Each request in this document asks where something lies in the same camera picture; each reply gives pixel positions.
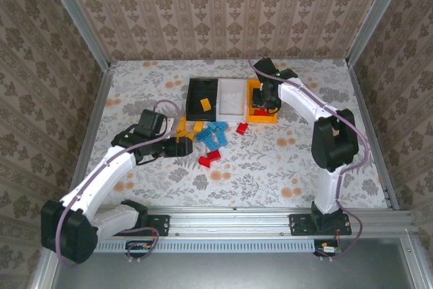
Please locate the yellow lego brick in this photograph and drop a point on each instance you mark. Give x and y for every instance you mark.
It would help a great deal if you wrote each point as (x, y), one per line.
(182, 120)
(190, 134)
(205, 104)
(181, 130)
(198, 126)

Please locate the orange plastic bin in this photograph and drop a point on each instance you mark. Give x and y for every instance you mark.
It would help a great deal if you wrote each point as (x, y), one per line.
(250, 118)

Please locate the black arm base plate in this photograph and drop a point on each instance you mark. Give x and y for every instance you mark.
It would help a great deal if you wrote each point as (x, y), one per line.
(159, 224)
(301, 224)

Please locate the black plastic bin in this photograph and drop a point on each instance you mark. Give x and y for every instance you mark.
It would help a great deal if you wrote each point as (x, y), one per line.
(196, 92)

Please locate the floral tablecloth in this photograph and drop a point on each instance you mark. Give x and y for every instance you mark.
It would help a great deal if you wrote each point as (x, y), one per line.
(253, 174)

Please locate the aluminium lower frame bar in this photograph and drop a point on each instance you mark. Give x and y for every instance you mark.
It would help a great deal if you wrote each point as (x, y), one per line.
(39, 272)
(416, 262)

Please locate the aluminium corner post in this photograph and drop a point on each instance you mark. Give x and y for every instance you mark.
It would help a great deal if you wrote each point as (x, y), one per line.
(74, 15)
(379, 15)

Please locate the blue lego brick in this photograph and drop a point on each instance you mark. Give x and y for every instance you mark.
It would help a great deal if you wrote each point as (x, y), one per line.
(222, 125)
(211, 143)
(204, 135)
(222, 138)
(213, 126)

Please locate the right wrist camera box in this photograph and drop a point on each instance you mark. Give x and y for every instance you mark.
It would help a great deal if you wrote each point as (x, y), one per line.
(265, 65)

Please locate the aluminium table side rail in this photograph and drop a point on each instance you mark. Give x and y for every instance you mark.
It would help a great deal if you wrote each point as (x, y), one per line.
(363, 99)
(101, 99)

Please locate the grey metal panel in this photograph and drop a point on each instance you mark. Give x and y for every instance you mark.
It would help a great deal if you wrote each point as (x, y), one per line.
(220, 272)

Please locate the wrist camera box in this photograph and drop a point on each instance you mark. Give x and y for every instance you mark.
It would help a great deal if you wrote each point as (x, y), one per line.
(265, 65)
(152, 123)

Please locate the small connector board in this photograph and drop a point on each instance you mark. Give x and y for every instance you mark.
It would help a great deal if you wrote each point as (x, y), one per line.
(328, 249)
(138, 247)

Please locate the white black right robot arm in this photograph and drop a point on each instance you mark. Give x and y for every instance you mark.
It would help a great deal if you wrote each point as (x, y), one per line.
(335, 140)

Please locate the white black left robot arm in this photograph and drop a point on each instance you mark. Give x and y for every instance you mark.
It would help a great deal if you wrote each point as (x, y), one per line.
(101, 180)

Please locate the white plastic bin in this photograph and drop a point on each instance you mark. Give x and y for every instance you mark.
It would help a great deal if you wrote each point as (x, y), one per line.
(231, 99)

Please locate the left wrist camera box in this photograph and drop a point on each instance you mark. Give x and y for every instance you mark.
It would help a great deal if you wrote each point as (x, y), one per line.
(152, 123)

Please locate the red lego brick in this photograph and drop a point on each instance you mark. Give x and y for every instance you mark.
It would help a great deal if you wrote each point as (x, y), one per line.
(260, 112)
(204, 161)
(242, 128)
(213, 155)

